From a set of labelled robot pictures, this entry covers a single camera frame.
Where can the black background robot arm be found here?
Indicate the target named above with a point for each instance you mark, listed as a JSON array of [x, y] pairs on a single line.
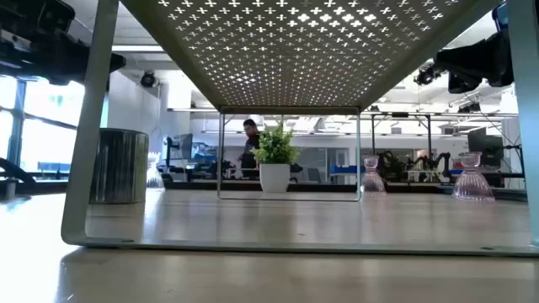
[[391, 164], [438, 162]]

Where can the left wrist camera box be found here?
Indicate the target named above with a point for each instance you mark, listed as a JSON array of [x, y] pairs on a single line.
[[46, 14]]

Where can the clear glass candle holder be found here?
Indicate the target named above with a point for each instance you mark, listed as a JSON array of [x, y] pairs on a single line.
[[154, 177]]

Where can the black ceiling camera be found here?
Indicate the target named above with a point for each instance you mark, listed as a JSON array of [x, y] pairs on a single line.
[[469, 108], [427, 75], [148, 79]]

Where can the black background gantry frame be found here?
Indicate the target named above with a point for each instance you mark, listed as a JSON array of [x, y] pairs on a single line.
[[373, 134]]

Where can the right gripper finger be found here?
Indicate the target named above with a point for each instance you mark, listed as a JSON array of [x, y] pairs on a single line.
[[463, 69], [459, 56]]

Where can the pink ribbed glass candle holder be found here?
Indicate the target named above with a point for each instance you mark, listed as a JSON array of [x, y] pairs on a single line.
[[372, 181], [471, 185]]

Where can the green plant in white pot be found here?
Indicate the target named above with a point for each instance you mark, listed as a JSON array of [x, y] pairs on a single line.
[[274, 177]]

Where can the black computer monitor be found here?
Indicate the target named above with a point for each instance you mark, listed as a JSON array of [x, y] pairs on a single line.
[[486, 147], [183, 145]]

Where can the green perforated metal shelf riser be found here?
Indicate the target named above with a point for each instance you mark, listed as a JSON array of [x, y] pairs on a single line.
[[295, 63]]

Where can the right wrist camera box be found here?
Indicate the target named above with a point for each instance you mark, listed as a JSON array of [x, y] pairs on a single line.
[[500, 17]]

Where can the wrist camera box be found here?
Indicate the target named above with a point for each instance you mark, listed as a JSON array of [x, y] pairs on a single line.
[[46, 14], [500, 17]]

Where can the silver scented candle tin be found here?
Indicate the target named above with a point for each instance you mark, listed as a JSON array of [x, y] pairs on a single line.
[[122, 168]]

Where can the person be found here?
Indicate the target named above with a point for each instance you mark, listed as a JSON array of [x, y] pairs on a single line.
[[252, 143]]

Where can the black aluminium table frame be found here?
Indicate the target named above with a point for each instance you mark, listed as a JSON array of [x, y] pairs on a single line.
[[400, 188]]

